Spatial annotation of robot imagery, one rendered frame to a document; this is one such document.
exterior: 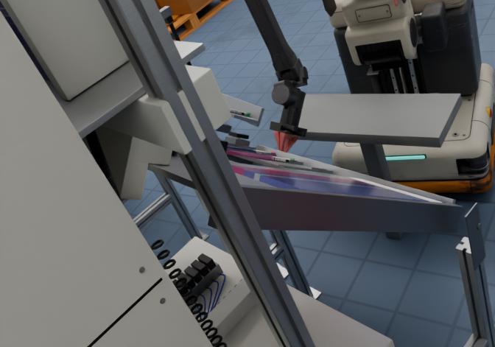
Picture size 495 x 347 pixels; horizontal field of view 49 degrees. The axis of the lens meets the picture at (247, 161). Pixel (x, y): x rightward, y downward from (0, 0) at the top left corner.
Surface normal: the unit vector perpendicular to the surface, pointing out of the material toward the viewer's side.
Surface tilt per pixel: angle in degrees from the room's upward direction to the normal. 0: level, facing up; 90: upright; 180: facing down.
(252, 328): 0
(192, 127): 90
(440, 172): 90
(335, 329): 0
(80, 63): 90
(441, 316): 0
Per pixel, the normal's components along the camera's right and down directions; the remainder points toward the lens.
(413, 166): -0.36, 0.63
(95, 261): 0.66, 0.21
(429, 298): -0.34, -0.77
